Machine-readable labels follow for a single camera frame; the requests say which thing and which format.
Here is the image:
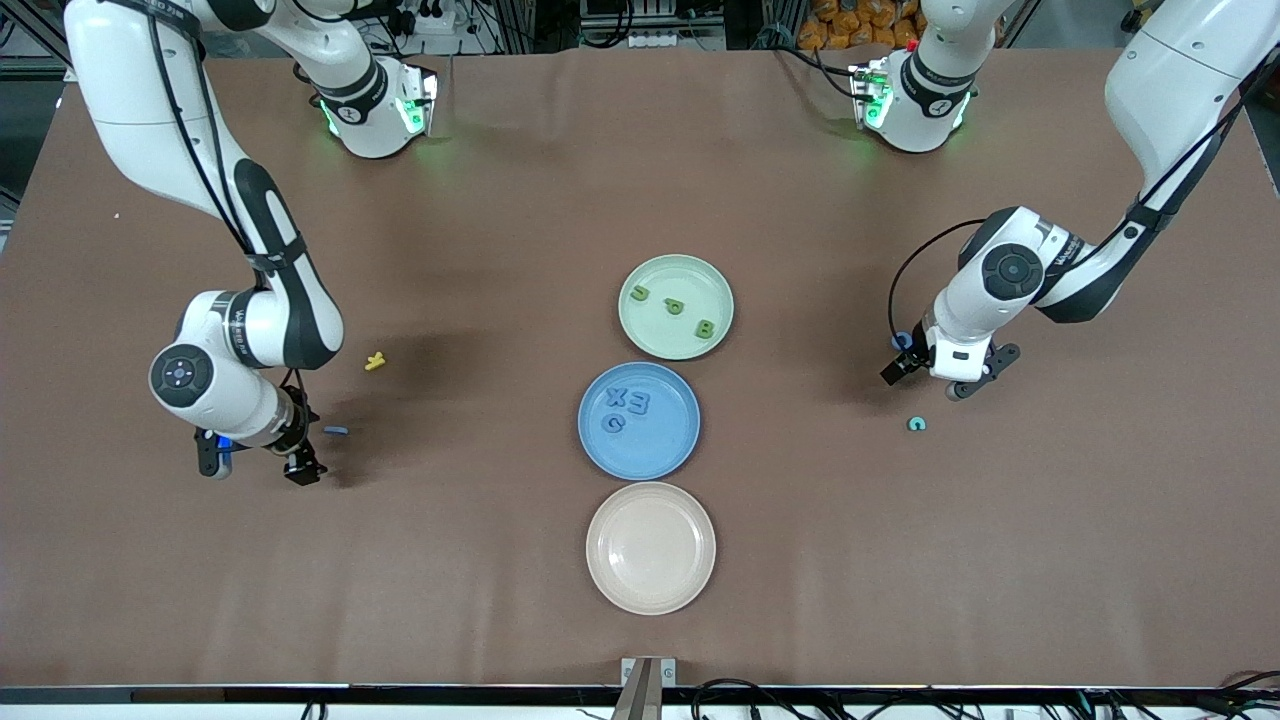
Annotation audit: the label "grey metal camera mount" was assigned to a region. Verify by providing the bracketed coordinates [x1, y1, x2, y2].
[612, 656, 677, 720]

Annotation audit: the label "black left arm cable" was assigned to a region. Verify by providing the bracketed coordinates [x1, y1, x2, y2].
[888, 60, 1280, 351]

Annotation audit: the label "aluminium frame profile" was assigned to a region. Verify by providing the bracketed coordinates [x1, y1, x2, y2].
[0, 0, 71, 71]

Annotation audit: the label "brown table cover sheet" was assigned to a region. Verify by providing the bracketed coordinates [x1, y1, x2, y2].
[0, 50, 1280, 689]

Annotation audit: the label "blue round plate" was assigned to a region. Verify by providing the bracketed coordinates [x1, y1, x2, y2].
[578, 362, 701, 481]

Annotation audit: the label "beige round plate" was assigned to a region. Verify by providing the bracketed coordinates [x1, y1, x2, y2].
[586, 482, 717, 615]

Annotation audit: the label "orange snack bags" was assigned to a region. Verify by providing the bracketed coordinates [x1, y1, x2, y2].
[797, 0, 926, 51]

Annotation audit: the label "pale green round plate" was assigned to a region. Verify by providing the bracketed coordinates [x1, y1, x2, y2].
[618, 254, 735, 361]

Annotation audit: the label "white power strip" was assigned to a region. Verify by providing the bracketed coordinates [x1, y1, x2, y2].
[385, 0, 459, 36]

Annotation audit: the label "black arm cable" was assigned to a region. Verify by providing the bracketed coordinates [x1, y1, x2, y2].
[888, 60, 1280, 351]
[145, 0, 321, 471]

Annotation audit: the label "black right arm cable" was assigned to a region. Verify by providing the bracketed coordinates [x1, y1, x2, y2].
[145, 0, 321, 471]

